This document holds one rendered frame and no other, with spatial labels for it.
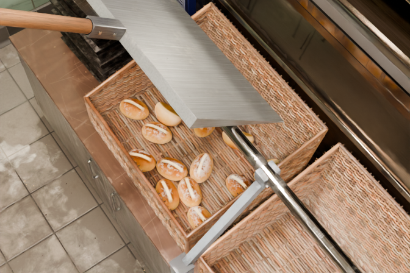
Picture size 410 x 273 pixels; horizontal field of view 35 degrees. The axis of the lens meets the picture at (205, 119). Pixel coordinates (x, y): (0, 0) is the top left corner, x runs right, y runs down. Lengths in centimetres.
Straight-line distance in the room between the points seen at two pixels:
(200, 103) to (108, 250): 127
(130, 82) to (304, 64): 59
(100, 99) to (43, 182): 75
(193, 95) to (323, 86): 46
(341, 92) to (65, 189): 135
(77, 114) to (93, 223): 60
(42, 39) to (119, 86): 42
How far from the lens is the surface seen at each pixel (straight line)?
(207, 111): 134
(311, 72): 171
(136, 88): 207
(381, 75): 151
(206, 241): 143
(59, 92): 217
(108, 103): 205
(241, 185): 189
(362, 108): 164
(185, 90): 135
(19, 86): 293
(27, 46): 230
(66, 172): 267
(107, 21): 134
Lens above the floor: 236
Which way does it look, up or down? 59 degrees down
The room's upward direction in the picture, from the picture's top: 1 degrees clockwise
